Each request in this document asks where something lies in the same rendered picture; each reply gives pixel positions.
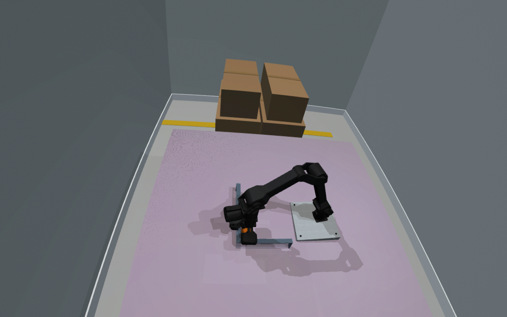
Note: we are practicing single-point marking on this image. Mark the clear l-shaped low walls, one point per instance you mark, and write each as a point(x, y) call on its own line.
point(264, 246)

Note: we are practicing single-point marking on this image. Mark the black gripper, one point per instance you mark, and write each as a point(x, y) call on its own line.
point(250, 237)

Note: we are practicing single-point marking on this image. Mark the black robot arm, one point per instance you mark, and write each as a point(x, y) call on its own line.
point(258, 196)

